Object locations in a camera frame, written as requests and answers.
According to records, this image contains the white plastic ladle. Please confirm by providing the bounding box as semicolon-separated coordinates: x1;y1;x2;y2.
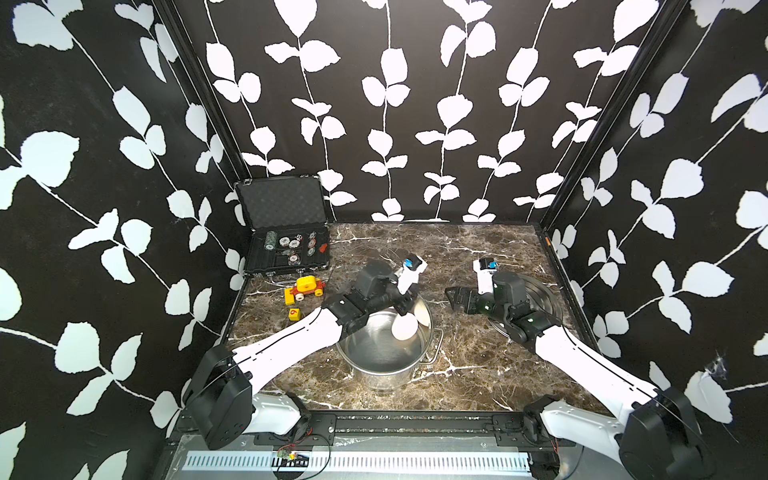
391;307;419;341

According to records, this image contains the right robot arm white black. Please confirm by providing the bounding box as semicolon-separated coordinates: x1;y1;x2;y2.
445;270;716;479

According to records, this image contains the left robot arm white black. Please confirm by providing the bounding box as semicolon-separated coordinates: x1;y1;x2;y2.
184;254;427;450

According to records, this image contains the yellow red toy car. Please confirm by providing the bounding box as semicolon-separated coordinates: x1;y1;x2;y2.
284;275;326;306

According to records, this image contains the black open case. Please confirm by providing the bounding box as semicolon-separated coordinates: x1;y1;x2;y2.
235;176;330;276

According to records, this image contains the green poker chip stack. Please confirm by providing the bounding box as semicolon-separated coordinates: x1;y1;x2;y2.
264;231;277;251

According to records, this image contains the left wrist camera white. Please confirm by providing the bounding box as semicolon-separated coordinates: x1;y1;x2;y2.
395;254;427;295

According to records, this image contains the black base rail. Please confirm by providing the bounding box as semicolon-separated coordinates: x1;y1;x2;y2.
167;409;661;463

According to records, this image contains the white slotted cable duct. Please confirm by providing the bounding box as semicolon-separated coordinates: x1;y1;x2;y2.
181;451;531;476

